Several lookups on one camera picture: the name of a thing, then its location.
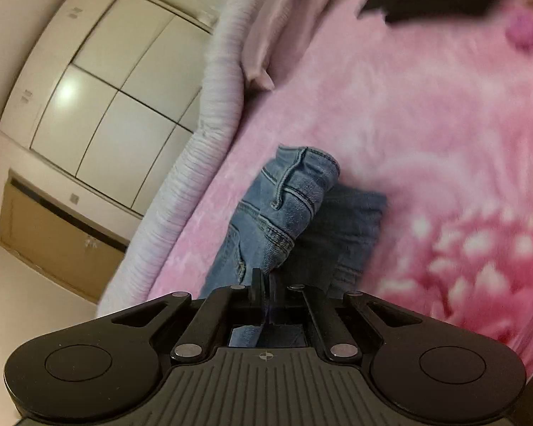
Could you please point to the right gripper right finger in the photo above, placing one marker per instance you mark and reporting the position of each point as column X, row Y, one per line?
column 302, row 316

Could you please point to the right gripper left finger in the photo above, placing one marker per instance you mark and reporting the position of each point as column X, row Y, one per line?
column 217, row 316

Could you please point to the blue denim jeans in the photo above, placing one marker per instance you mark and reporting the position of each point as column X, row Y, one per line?
column 296, row 223

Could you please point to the lilac striped duvet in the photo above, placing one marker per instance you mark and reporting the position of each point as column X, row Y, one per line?
column 221, row 104

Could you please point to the pink floral blanket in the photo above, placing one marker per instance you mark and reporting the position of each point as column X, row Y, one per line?
column 438, row 116

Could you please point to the white wardrobe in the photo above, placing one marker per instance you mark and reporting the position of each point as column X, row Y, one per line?
column 110, row 95

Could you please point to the mauve pillow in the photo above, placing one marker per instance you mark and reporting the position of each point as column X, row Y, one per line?
column 277, row 40

